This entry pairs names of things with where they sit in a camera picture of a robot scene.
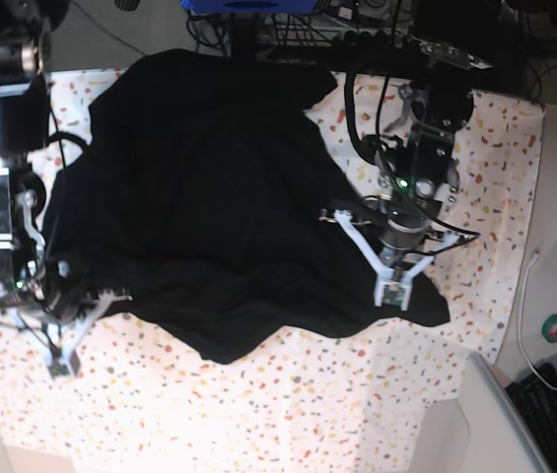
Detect black wire rack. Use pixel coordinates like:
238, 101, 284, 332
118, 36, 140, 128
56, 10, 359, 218
259, 1, 396, 47

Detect black keyboard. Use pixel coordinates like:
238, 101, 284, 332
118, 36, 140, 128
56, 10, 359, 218
506, 373, 557, 472

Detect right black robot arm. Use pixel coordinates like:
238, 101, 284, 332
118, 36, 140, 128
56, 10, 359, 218
0, 1, 83, 324

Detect grey laptop lid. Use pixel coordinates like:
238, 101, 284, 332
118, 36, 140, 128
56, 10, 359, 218
458, 353, 551, 472

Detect right gripper silver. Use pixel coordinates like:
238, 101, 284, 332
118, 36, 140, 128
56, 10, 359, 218
0, 167, 91, 325

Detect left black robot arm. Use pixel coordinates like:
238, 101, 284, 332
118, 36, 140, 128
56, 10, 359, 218
356, 1, 501, 267

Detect green tape roll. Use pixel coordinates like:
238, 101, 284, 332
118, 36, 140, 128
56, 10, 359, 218
541, 313, 557, 344

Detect white usb cable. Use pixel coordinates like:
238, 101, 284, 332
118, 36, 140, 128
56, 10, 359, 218
517, 250, 557, 393

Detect left gripper silver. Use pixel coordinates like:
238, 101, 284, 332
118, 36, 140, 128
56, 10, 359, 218
361, 122, 460, 261

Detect terrazzo patterned tablecloth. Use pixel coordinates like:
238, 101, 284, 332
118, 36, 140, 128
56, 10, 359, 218
0, 69, 545, 472

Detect black t-shirt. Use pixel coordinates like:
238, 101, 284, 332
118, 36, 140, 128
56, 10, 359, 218
42, 49, 450, 365

